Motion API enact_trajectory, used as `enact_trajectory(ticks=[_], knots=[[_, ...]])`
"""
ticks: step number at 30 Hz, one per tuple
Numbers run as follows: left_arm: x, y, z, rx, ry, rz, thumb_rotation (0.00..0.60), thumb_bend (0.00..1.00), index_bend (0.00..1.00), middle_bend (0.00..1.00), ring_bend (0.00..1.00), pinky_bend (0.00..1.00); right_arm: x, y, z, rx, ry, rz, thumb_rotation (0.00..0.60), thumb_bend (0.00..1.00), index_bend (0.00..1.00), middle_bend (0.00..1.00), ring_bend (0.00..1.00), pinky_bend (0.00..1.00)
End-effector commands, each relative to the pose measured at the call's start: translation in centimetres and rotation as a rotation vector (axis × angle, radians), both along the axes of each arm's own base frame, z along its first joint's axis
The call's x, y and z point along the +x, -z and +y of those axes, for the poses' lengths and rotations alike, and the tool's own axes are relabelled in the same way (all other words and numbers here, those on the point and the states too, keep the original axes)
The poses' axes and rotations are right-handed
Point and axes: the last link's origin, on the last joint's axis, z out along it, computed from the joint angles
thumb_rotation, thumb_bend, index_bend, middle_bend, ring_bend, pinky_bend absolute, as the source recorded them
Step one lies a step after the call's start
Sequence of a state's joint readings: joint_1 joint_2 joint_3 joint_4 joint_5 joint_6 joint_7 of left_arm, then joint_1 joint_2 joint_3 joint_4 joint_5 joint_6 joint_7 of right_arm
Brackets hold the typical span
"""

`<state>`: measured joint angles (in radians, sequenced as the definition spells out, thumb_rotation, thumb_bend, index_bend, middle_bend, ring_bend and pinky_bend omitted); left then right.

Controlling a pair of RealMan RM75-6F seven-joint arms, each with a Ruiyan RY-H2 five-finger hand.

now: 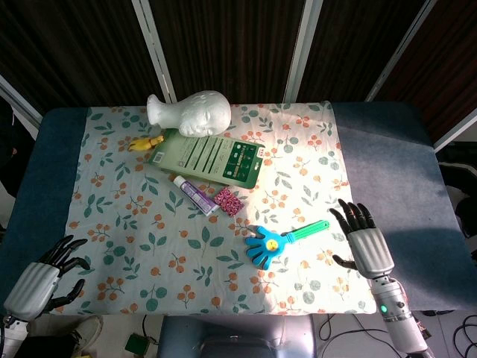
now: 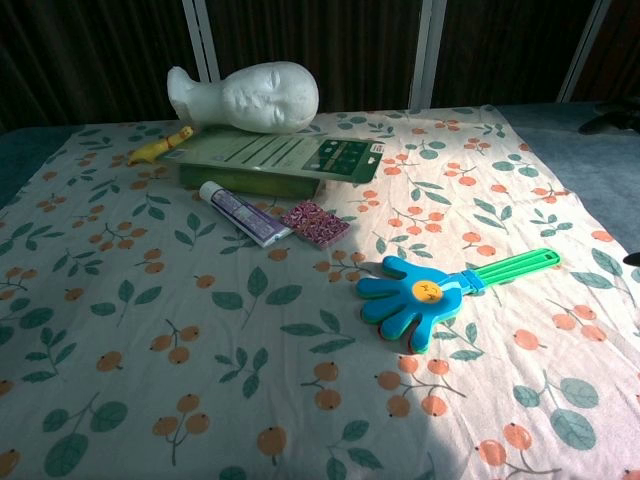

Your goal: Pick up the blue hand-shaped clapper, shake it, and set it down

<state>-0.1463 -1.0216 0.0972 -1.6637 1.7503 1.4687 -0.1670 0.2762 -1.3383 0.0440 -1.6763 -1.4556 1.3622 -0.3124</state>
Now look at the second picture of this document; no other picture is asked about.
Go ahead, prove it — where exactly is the blue hand clapper green handle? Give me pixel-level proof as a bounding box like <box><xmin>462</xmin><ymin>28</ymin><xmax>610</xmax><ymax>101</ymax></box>
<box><xmin>354</xmin><ymin>247</ymin><xmax>563</xmax><ymax>356</ymax></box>

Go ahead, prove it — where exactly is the floral fruit print tablecloth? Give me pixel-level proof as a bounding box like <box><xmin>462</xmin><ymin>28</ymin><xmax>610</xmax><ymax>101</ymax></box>
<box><xmin>0</xmin><ymin>103</ymin><xmax>640</xmax><ymax>480</ymax></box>

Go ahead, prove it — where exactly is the pink patterned small box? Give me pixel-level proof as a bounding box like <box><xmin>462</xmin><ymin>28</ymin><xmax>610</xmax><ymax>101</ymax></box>
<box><xmin>279</xmin><ymin>199</ymin><xmax>351</xmax><ymax>250</ymax></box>

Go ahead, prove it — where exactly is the green packaged box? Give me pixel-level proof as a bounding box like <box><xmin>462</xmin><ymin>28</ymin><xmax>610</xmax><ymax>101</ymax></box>
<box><xmin>158</xmin><ymin>127</ymin><xmax>386</xmax><ymax>199</ymax></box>

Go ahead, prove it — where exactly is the white purple toothpaste tube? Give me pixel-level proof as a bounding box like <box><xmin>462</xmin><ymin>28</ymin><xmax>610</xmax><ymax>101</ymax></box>
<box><xmin>198</xmin><ymin>180</ymin><xmax>295</xmax><ymax>249</ymax></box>

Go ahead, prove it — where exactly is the white foam mannequin head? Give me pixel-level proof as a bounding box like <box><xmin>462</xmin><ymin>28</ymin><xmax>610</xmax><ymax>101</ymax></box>
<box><xmin>166</xmin><ymin>61</ymin><xmax>321</xmax><ymax>135</ymax></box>

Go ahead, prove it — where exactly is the yellow banana toy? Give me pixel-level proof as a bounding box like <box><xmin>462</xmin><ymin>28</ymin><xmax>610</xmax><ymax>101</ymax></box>
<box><xmin>127</xmin><ymin>125</ymin><xmax>195</xmax><ymax>167</ymax></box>

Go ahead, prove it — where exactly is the white frame post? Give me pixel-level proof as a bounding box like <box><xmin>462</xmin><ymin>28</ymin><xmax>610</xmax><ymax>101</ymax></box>
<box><xmin>181</xmin><ymin>0</ymin><xmax>222</xmax><ymax>81</ymax></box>
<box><xmin>408</xmin><ymin>0</ymin><xmax>447</xmax><ymax>109</ymax></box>
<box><xmin>556</xmin><ymin>0</ymin><xmax>612</xmax><ymax>104</ymax></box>

